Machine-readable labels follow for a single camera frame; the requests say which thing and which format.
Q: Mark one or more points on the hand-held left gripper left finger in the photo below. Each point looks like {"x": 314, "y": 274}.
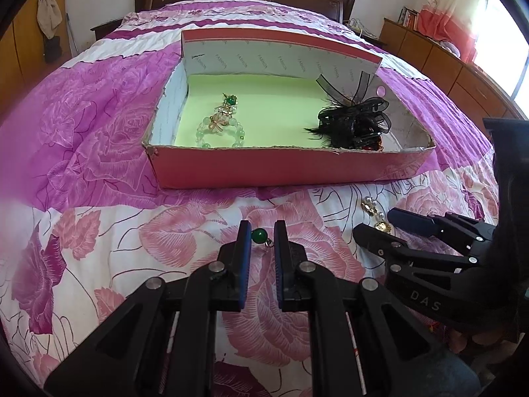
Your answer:
{"x": 244, "y": 264}

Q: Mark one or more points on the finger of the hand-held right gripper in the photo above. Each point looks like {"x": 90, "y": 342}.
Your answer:
{"x": 413, "y": 281}
{"x": 409, "y": 217}

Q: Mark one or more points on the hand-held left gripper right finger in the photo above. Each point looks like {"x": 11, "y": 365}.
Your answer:
{"x": 281, "y": 264}

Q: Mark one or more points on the green bead gold earring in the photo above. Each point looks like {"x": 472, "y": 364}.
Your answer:
{"x": 230, "y": 101}
{"x": 259, "y": 235}

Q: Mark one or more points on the pink cardboard box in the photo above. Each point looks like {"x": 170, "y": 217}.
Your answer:
{"x": 248, "y": 169}

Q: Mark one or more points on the black feather hair clip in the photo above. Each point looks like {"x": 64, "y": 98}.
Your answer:
{"x": 351, "y": 124}

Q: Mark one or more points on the person's right hand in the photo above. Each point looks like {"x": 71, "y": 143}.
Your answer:
{"x": 487, "y": 339}

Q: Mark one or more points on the wooden sideboard cabinet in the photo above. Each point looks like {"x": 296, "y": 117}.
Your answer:
{"x": 434, "y": 62}

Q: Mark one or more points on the grey cloth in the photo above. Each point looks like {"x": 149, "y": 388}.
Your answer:
{"x": 449, "y": 48}

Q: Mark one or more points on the window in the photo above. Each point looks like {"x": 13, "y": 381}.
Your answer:
{"x": 508, "y": 41}

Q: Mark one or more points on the row of books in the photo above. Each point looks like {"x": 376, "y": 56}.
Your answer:
{"x": 408, "y": 17}

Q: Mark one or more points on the thin pole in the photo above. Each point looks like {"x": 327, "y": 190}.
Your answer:
{"x": 71, "y": 35}

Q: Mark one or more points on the black bag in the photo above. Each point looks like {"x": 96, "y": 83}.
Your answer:
{"x": 52, "y": 49}

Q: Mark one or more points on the wooden wardrobe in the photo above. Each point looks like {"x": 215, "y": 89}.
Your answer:
{"x": 29, "y": 49}

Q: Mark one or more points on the beige cloth bag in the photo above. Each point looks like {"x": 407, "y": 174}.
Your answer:
{"x": 48, "y": 14}

